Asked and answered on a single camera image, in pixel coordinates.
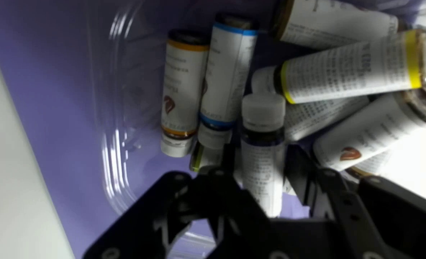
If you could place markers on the white text-labelled bottle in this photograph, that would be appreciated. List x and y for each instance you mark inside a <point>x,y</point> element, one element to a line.
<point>318,116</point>

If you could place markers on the bottle with yellow bands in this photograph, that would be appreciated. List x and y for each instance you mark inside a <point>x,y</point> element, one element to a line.
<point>351,70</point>

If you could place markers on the white labelled bottle dark cap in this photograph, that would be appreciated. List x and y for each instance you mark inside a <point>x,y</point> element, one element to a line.
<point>332,22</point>

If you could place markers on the bottle with brown logo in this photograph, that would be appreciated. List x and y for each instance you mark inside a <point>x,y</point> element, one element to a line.
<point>371,135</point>

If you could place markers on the clear plastic container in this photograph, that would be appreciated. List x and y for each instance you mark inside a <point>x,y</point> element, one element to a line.
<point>119,145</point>

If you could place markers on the white-capped bottle with dark band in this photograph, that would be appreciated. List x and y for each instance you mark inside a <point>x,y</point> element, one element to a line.
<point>263,153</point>

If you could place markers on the purple mat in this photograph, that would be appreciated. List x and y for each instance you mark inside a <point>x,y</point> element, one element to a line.
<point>49,96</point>

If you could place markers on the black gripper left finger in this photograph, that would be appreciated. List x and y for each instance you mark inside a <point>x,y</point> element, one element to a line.
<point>231,217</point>

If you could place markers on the bottle with orange bands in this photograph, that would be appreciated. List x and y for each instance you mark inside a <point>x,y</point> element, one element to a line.
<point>181,87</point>

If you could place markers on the small yellow-tinted bottle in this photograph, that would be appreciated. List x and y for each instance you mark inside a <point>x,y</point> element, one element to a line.
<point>201,158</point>

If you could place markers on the bottle with blue bands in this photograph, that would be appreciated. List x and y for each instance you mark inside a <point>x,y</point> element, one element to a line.
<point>228,73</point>

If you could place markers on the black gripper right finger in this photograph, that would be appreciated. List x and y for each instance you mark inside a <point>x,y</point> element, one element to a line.
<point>390,221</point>

